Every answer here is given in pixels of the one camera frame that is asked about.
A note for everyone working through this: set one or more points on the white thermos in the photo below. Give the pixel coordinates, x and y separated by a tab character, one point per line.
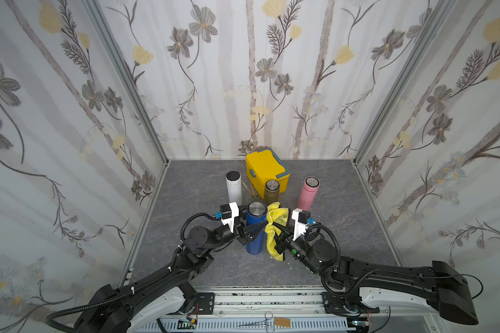
234	187

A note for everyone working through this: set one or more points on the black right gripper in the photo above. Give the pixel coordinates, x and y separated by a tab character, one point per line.
284	238

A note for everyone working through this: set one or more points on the pink thermos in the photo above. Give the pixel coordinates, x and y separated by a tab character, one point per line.
308	193

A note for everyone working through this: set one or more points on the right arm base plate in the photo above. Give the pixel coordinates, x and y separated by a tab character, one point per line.
346	306

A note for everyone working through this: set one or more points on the brown cardboard tag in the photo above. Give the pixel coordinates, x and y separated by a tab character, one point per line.
282	322

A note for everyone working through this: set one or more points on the yellow storage box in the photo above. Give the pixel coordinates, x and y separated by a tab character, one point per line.
265	165

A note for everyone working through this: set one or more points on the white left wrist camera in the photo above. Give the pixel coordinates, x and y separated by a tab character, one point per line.
228	214

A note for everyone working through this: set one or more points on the blue thermos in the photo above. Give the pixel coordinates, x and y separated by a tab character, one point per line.
256	221

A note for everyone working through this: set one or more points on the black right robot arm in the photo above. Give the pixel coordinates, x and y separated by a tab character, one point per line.
440	285

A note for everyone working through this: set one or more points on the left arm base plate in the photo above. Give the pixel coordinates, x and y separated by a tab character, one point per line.
201	304

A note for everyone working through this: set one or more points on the gold thermos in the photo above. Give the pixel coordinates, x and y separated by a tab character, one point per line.
272	191

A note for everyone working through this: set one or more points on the white slotted cable duct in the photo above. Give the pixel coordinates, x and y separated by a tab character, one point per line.
326	324

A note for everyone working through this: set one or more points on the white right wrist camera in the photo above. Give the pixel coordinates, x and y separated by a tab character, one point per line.
302	220

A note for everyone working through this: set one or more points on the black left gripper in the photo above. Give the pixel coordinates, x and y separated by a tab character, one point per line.
243	236

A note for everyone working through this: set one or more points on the yellow grey cleaning cloth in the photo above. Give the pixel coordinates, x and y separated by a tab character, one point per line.
275	214

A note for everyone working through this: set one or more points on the green circuit board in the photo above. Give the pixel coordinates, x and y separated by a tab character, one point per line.
187	324

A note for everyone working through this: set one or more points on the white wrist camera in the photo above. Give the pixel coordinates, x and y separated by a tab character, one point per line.
302	220
228	214

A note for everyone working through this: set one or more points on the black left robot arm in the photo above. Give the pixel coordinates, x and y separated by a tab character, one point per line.
119	310

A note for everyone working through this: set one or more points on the metal scissors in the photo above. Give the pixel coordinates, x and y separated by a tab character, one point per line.
266	323

